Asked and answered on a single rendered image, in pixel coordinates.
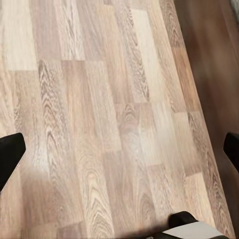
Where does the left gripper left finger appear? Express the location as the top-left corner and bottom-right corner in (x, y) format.
(0, 132), (26, 192)

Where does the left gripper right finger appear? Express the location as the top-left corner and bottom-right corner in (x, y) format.
(223, 132), (239, 172)

